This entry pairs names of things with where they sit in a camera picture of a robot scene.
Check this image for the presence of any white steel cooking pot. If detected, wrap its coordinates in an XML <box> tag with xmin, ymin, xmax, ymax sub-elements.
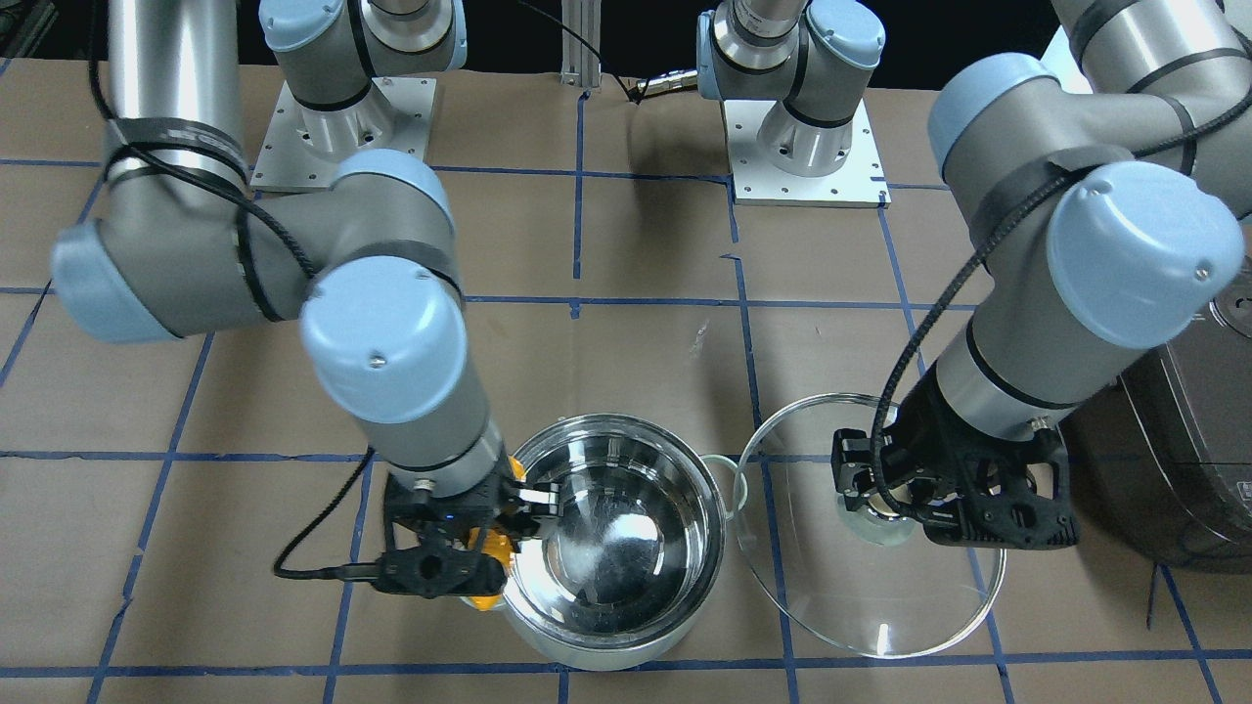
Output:
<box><xmin>505</xmin><ymin>412</ymin><xmax>727</xmax><ymax>671</ymax></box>

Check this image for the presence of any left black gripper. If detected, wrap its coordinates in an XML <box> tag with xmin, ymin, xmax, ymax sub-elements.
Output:
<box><xmin>830</xmin><ymin>377</ymin><xmax>1080</xmax><ymax>550</ymax></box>

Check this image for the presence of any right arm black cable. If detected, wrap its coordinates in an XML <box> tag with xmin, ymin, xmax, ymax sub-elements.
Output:
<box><xmin>86</xmin><ymin>0</ymin><xmax>412</xmax><ymax>585</ymax></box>

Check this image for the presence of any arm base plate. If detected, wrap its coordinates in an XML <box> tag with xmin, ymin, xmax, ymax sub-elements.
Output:
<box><xmin>721</xmin><ymin>100</ymin><xmax>891</xmax><ymax>208</ymax></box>
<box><xmin>249</xmin><ymin>76</ymin><xmax>438</xmax><ymax>195</ymax></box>

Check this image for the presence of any dark rice cooker appliance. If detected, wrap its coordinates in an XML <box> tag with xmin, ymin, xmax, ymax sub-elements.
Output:
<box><xmin>1060</xmin><ymin>266</ymin><xmax>1251</xmax><ymax>575</ymax></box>

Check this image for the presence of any glass pot lid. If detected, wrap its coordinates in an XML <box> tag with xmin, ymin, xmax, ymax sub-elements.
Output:
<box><xmin>729</xmin><ymin>393</ymin><xmax>1007</xmax><ymax>659</ymax></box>

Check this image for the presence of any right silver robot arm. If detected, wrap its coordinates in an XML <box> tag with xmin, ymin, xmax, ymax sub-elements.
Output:
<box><xmin>50</xmin><ymin>1</ymin><xmax>558</xmax><ymax>604</ymax></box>

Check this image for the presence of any yellow plastic corn cob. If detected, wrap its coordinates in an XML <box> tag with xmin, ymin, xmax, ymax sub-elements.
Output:
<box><xmin>462</xmin><ymin>456</ymin><xmax>526</xmax><ymax>613</ymax></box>

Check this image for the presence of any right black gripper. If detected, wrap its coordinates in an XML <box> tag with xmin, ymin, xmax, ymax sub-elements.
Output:
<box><xmin>377</xmin><ymin>468</ymin><xmax>562</xmax><ymax>598</ymax></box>

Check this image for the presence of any aluminium extrusion post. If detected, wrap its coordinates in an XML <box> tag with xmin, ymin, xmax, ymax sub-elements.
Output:
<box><xmin>558</xmin><ymin>0</ymin><xmax>603</xmax><ymax>91</ymax></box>

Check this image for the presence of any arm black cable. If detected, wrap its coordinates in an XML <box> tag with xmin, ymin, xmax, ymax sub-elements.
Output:
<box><xmin>86</xmin><ymin>0</ymin><xmax>412</xmax><ymax>585</ymax></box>
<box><xmin>871</xmin><ymin>83</ymin><xmax>1252</xmax><ymax>514</ymax></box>

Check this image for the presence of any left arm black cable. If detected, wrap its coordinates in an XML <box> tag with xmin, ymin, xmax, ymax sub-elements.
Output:
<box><xmin>871</xmin><ymin>83</ymin><xmax>1252</xmax><ymax>514</ymax></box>

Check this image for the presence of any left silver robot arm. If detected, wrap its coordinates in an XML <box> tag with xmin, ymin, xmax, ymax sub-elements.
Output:
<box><xmin>830</xmin><ymin>1</ymin><xmax>1249</xmax><ymax>550</ymax></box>

